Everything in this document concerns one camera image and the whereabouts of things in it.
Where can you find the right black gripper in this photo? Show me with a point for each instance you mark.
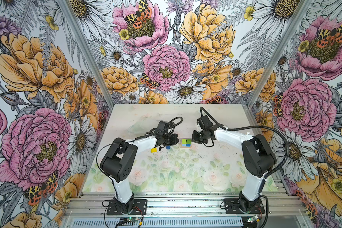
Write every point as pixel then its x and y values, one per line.
pixel 194 139

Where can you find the green circuit board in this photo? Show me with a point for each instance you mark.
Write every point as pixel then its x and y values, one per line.
pixel 131 221
pixel 253 219

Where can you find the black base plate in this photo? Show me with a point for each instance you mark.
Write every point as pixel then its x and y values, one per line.
pixel 230 205
pixel 139 206

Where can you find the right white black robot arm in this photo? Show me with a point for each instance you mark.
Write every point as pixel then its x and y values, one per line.
pixel 258 157

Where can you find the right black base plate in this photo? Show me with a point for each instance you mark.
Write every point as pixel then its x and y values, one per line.
pixel 230 205

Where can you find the aluminium mounting rail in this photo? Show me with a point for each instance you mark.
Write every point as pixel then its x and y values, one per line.
pixel 92 205

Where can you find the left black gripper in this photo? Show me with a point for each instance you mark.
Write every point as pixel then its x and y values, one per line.
pixel 175 140

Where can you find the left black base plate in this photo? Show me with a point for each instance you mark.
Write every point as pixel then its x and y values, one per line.
pixel 139 206

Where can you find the right green circuit board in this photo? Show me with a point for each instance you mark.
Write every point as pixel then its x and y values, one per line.
pixel 253 219

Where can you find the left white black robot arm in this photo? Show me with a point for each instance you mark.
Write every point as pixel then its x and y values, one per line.
pixel 119 158

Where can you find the left green circuit board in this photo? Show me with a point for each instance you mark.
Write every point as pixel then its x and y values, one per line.
pixel 131 221

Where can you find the white vented cable duct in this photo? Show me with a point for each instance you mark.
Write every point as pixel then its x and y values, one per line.
pixel 164 222

